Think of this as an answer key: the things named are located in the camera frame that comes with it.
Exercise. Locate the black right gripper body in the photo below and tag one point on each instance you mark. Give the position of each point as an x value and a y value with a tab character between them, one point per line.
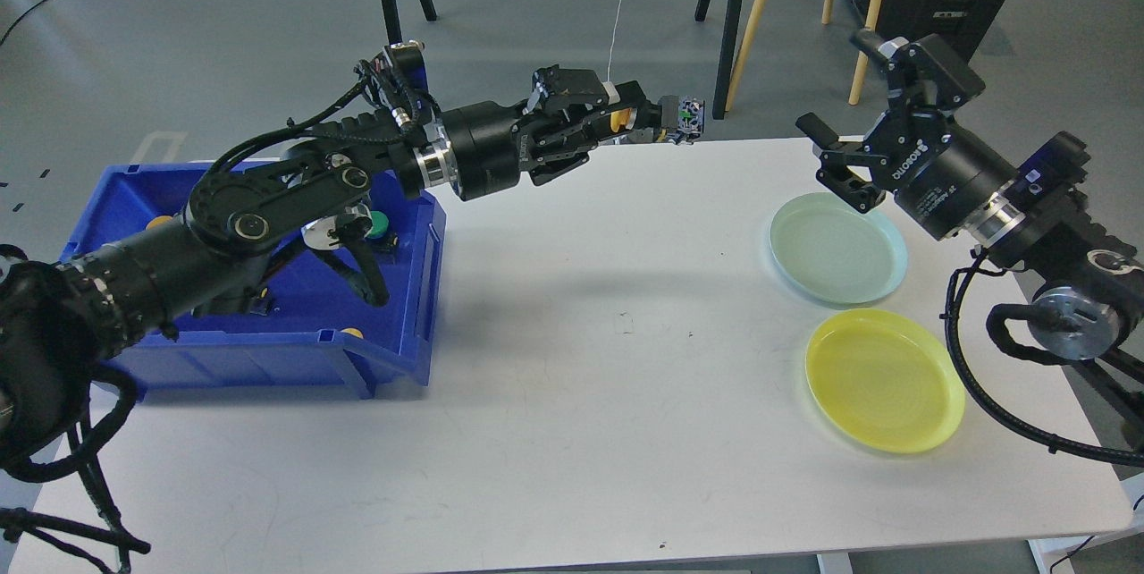
939	172

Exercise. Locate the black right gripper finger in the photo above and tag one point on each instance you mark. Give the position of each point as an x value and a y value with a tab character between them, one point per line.
925	78
857	172

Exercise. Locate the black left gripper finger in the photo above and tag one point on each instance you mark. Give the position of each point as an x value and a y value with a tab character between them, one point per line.
629	108
643	137

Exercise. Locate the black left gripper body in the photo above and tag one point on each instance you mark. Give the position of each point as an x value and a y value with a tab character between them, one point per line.
545	136

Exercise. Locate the green push button hidden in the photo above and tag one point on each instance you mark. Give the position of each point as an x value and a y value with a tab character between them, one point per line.
261	303

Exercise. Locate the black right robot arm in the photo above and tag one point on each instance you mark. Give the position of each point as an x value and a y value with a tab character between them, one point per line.
1030	217

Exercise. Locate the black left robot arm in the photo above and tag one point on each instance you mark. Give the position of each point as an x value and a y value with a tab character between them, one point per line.
253	211

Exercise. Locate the light green plate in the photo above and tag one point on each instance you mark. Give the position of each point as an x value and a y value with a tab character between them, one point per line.
836	255

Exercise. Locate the green push button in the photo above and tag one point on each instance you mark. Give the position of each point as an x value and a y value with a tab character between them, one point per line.
382	240

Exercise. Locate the yellow plate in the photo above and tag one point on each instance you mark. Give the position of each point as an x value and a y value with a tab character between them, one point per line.
884	381

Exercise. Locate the wooden leg left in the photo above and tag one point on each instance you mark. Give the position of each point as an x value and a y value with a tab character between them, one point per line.
743	50

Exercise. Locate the blue plastic bin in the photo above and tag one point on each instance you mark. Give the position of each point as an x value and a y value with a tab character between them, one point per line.
299	343

